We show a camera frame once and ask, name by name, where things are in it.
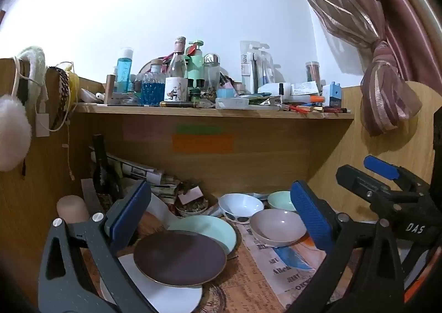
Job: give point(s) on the small white box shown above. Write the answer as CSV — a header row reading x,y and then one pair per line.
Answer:
x,y
190,195

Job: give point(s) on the green pump bottle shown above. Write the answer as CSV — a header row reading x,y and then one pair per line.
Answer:
x,y
195,64

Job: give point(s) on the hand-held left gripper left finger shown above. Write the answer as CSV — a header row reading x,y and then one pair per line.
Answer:
x,y
133,209

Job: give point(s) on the white fluffy headband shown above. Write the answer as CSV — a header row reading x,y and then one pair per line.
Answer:
x,y
37,61

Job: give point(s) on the clear plastic case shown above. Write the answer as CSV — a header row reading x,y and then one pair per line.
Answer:
x,y
232,102

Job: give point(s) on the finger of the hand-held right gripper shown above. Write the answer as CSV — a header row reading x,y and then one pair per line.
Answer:
x,y
380,167
362,183

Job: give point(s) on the clear bottle illustrated label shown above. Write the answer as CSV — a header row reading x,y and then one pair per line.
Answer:
x,y
176,88

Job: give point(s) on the white bottle black cap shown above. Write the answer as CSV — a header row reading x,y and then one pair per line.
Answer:
x,y
272,88

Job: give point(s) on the white plate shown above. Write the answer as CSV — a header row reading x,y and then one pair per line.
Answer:
x,y
145,290

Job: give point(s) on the stack of newspapers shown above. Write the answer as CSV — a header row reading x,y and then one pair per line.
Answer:
x,y
138,169

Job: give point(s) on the green sticky note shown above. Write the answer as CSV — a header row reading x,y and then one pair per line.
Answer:
x,y
198,129

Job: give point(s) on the green bowl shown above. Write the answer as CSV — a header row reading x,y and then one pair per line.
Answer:
x,y
279,199

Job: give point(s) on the white squeeze tube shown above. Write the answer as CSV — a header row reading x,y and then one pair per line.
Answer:
x,y
90,95

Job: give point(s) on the brown patterned headband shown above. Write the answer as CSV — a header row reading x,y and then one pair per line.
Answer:
x,y
64,92

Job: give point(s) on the white charger adapter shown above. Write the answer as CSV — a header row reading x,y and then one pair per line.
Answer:
x,y
42,124

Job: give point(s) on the blue liquid plastic bottle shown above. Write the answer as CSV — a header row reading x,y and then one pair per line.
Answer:
x,y
124,71

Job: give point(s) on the wooden block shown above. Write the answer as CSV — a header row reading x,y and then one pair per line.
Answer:
x,y
110,89

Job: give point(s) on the small bowl of trinkets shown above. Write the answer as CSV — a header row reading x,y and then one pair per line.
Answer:
x,y
191,210

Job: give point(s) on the white dotted bowl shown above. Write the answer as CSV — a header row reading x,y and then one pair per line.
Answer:
x,y
238,204

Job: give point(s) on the blue pencil sharpener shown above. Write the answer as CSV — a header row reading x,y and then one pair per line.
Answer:
x,y
332,95

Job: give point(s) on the brown plate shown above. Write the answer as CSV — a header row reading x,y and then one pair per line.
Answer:
x,y
179,257

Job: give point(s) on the pink striped sheer curtain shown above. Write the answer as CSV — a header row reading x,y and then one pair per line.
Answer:
x,y
331,5

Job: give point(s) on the toothbrush package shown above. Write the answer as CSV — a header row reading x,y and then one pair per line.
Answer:
x,y
253,64

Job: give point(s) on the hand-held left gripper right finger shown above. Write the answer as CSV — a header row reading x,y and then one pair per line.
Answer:
x,y
310,219

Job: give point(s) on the faceted glass blue bottle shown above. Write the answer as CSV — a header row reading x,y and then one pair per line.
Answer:
x,y
153,92

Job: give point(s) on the orange sticky note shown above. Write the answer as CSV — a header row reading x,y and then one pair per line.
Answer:
x,y
203,143

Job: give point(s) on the mint green plate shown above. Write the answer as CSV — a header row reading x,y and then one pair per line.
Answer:
x,y
210,228

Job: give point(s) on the newsprint tablecloth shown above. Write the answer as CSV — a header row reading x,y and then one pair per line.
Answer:
x,y
262,278

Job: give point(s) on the cream mug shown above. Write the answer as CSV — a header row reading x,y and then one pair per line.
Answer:
x,y
72,209

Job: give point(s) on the pink satin curtain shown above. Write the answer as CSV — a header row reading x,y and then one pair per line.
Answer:
x,y
400,16

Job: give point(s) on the yellow hair accessory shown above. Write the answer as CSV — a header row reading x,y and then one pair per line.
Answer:
x,y
73,83

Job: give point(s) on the pink sticky note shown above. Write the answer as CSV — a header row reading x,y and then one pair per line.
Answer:
x,y
145,130

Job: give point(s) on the pink bowl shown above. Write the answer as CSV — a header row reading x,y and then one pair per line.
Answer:
x,y
276,226

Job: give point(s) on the white pompom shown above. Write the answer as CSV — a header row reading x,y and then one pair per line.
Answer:
x,y
13,133

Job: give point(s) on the dark wine bottle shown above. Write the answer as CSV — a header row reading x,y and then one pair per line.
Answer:
x,y
103,175

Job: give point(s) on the wooden desk hutch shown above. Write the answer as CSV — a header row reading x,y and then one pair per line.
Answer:
x,y
276,154

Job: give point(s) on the white cardboard box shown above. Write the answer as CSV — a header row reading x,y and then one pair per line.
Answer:
x,y
305,88

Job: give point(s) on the clear jar silver lid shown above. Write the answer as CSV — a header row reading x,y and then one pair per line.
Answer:
x,y
211,71

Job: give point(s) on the tube of coloured pencils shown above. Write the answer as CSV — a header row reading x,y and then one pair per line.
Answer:
x,y
313,73

